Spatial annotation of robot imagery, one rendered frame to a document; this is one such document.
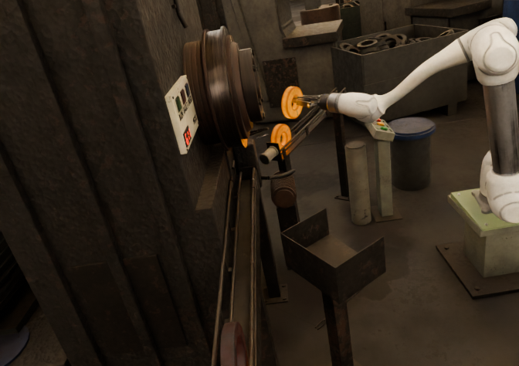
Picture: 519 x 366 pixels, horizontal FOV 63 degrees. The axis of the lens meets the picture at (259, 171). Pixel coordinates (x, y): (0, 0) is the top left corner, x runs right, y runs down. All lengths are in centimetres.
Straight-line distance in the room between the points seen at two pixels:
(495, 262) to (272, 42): 294
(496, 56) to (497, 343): 114
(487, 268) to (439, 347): 49
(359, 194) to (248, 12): 241
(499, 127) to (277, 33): 292
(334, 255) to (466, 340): 79
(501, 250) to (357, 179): 82
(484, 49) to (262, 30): 300
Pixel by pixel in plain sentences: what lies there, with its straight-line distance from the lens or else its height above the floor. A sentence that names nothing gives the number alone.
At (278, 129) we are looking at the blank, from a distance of 216.
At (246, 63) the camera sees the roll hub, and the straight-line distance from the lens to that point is 156.
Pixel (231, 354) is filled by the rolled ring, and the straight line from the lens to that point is 103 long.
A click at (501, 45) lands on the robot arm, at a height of 116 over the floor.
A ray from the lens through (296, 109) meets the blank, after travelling 210.
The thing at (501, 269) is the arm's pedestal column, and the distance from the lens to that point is 234.
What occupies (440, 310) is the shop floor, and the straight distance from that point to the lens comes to 216.
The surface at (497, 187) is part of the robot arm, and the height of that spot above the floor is 60.
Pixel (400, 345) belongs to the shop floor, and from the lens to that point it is 201.
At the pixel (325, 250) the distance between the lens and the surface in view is 150.
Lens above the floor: 151
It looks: 25 degrees down
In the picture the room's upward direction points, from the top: 11 degrees counter-clockwise
